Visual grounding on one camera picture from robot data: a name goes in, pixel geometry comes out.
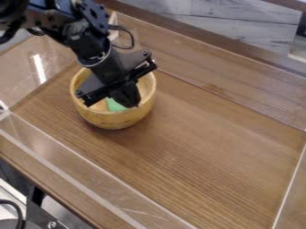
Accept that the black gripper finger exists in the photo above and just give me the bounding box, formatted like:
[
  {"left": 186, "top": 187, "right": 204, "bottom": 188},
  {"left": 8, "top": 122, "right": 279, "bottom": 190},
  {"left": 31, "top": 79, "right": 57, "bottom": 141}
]
[
  {"left": 120, "top": 82, "right": 141, "bottom": 108},
  {"left": 109, "top": 91, "right": 127, "bottom": 106}
]

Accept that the brown wooden bowl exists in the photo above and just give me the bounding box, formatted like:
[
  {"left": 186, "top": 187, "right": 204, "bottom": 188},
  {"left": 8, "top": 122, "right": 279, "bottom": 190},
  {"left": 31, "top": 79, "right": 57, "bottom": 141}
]
[{"left": 69, "top": 68, "right": 156, "bottom": 130}]

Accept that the clear acrylic front wall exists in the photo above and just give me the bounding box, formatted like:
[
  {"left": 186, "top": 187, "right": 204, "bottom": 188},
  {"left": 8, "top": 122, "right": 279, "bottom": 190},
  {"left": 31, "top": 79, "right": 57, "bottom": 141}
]
[{"left": 0, "top": 110, "right": 198, "bottom": 229}]

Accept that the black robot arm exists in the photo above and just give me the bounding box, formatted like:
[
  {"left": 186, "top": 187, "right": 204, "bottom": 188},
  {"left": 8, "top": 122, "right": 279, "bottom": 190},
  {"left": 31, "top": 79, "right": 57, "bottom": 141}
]
[{"left": 0, "top": 0, "right": 156, "bottom": 108}]

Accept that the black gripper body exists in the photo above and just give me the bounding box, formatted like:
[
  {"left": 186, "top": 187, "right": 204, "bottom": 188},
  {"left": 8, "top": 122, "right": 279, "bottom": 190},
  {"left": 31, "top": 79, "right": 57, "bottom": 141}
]
[{"left": 75, "top": 49, "right": 156, "bottom": 107}]

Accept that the black cable under table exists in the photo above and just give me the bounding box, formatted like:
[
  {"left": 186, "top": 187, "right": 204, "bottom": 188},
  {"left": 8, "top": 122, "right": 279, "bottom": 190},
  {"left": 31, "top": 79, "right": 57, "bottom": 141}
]
[{"left": 0, "top": 199, "right": 25, "bottom": 229}]

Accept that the green rectangular block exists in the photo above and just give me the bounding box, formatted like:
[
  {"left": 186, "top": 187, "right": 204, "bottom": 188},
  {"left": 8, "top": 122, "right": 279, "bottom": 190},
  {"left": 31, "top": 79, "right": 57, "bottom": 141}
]
[{"left": 107, "top": 98, "right": 127, "bottom": 113}]

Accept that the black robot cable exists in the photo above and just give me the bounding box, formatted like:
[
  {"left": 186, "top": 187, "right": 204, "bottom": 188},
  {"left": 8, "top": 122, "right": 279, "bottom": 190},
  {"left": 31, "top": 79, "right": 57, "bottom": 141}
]
[{"left": 107, "top": 24, "right": 136, "bottom": 50}]

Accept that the clear acrylic corner bracket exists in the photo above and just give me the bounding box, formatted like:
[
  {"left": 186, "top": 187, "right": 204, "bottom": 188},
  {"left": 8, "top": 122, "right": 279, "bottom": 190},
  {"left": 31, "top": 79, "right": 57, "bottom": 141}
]
[{"left": 108, "top": 11, "right": 119, "bottom": 41}]

